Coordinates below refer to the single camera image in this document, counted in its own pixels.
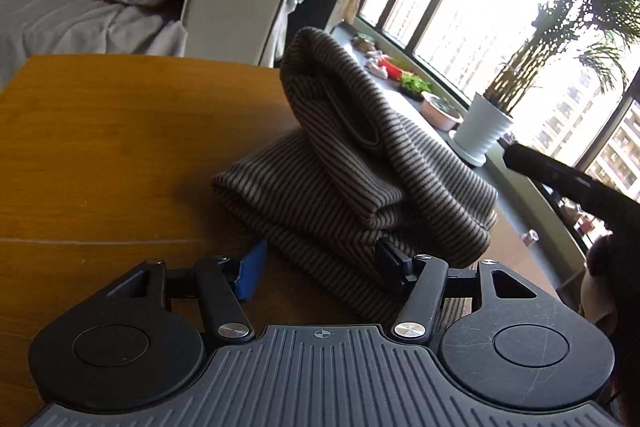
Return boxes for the white pot saucer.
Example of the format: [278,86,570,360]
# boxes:
[448,129,489,168]

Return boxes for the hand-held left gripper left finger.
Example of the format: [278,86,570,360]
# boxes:
[107,239,269,343]

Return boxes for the brown striped sweater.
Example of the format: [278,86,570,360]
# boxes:
[211,27,500,327]

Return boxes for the pink bowl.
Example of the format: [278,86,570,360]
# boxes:
[419,91,465,132]

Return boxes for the red toy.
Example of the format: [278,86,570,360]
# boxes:
[376,56,405,80]

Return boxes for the small green leafy plant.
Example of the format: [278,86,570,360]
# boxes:
[399,73,432,100]

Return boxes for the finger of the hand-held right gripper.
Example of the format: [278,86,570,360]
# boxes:
[502,143,640,234]

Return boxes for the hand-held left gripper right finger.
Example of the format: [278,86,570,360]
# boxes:
[377,237,539,341]

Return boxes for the white ribbed plant pot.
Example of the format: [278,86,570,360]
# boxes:
[452,92,516,160]

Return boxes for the person's dark clothing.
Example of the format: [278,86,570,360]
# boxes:
[580,231,640,427]

